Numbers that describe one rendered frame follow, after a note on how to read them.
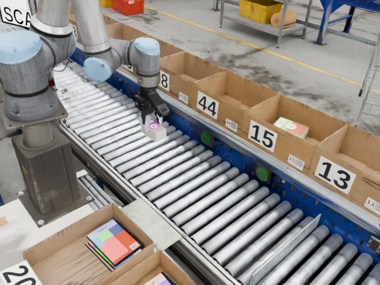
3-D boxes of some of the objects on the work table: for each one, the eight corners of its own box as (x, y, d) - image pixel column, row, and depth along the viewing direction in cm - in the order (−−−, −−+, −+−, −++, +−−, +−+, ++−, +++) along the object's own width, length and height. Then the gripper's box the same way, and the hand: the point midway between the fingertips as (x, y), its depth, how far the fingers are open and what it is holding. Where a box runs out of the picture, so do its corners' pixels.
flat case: (115, 267, 129) (114, 265, 128) (86, 237, 139) (86, 235, 138) (143, 246, 137) (143, 244, 136) (115, 220, 147) (114, 217, 146)
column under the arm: (38, 228, 146) (19, 167, 127) (16, 194, 162) (-5, 135, 143) (94, 200, 161) (85, 141, 142) (68, 171, 176) (56, 115, 157)
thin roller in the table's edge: (83, 178, 175) (83, 176, 174) (113, 211, 158) (113, 207, 157) (80, 180, 174) (79, 177, 173) (109, 212, 157) (109, 210, 156)
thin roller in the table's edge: (88, 176, 177) (87, 173, 175) (118, 208, 160) (118, 204, 159) (85, 178, 175) (84, 175, 174) (115, 210, 159) (114, 207, 158)
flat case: (117, 273, 128) (117, 271, 127) (87, 244, 138) (87, 241, 138) (145, 251, 137) (145, 249, 136) (115, 225, 147) (115, 223, 146)
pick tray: (26, 269, 130) (20, 252, 125) (114, 217, 153) (112, 201, 147) (63, 326, 114) (57, 309, 108) (155, 259, 136) (155, 242, 130)
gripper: (153, 74, 143) (154, 119, 155) (128, 83, 136) (131, 129, 148) (167, 82, 138) (167, 127, 150) (141, 91, 131) (143, 138, 143)
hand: (153, 128), depth 147 cm, fingers closed on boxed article, 6 cm apart
